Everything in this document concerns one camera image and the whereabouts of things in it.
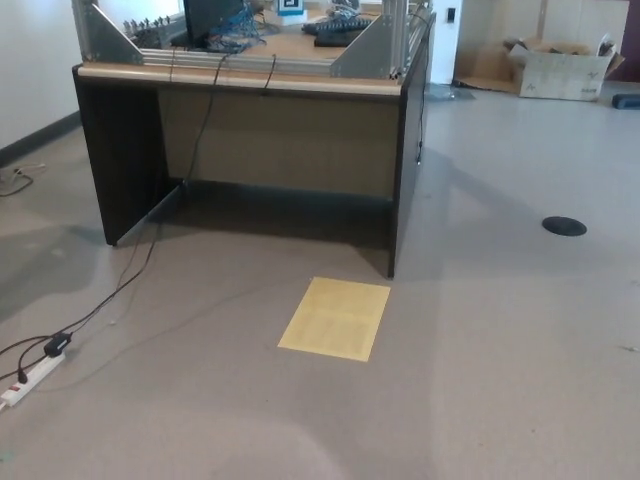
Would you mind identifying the black keyboard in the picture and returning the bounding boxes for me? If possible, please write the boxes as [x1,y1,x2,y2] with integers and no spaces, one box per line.
[301,14,374,35]

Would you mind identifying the black plug with cable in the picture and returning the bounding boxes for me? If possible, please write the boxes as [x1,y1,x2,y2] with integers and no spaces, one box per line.
[0,335,51,384]

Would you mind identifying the blue cable tangle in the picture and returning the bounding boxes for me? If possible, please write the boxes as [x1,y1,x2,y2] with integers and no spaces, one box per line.
[207,0,281,54]

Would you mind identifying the long black power cable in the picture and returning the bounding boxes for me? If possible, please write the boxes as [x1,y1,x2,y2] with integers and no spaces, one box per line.
[64,52,231,336]

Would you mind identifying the black monitor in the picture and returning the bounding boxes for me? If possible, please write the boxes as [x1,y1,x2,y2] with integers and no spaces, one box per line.
[172,0,251,49]

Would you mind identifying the thin black hanging cable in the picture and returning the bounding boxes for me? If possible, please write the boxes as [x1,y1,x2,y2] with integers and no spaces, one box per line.
[413,9,436,164]

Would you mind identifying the flattened brown cardboard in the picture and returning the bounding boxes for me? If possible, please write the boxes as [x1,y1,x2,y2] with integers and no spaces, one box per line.
[452,42,524,94]

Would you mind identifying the short black looped cable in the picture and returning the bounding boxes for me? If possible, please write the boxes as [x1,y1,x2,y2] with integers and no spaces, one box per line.
[263,53,278,95]

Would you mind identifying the flat black device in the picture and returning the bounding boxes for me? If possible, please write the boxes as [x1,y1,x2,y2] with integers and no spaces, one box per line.
[313,30,362,48]

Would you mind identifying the black round floor cover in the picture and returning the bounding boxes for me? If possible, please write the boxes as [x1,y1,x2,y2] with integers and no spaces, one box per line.
[542,216,588,235]

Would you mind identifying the aluminium profile frame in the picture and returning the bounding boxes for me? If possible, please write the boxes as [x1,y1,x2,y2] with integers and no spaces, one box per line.
[71,0,435,81]

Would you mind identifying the white box with fiducial tag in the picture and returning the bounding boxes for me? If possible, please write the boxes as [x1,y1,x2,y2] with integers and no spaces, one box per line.
[272,0,307,25]

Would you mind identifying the dark desk with beige top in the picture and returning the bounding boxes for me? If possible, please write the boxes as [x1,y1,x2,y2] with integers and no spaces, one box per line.
[71,12,437,280]

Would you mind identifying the yellow paper sheet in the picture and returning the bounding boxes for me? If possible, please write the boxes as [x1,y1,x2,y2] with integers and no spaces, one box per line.
[277,277,392,362]

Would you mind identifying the black power adapter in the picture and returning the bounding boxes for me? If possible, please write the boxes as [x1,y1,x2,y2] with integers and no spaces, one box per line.
[43,332,75,357]

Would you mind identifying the clear plastic bag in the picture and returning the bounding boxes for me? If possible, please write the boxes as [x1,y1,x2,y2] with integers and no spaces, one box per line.
[424,82,479,101]

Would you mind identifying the white power strip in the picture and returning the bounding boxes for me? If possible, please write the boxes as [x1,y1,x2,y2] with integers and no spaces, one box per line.
[0,349,67,409]

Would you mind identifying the white open cardboard box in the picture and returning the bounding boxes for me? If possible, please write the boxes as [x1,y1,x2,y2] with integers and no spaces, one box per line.
[507,33,626,101]

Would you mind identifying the white cable bundle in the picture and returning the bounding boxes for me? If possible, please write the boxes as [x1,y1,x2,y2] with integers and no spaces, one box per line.
[0,162,47,197]

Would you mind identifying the row of metal connectors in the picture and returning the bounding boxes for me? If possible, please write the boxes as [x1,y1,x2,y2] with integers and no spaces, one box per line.
[122,17,174,49]

